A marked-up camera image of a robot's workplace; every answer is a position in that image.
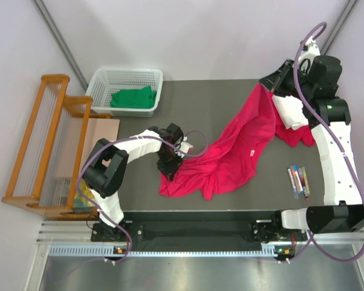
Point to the bundle of marker pens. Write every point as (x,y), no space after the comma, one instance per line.
(298,180)

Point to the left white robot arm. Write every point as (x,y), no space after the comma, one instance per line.
(107,165)

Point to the pink t shirt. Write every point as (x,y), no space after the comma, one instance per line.
(230,162)
(290,136)

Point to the folded white t shirt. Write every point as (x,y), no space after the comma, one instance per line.
(290,110)

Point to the white plastic laundry basket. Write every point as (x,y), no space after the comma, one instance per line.
(106,81)

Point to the grey slotted cable duct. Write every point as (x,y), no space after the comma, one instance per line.
(114,251)

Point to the wooden rack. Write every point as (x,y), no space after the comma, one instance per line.
(51,152)

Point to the brown cardboard sheet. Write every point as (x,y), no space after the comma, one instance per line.
(97,128)

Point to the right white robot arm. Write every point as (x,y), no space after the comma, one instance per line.
(330,123)

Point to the yellow printed booklet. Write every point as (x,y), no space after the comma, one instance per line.
(81,204)

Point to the folded pink t shirt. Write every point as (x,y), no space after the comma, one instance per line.
(290,136)

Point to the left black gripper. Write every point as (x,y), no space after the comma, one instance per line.
(170,165)

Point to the green t shirt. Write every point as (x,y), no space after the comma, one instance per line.
(143,98)

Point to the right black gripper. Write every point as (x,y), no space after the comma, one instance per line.
(275,81)

